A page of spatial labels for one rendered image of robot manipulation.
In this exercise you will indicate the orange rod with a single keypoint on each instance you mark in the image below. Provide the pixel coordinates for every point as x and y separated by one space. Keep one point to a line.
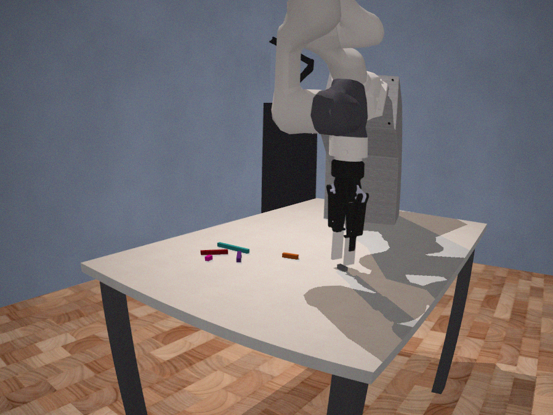
290 256

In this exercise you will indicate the turquoise rod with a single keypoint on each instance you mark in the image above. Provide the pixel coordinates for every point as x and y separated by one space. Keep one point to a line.
232 247

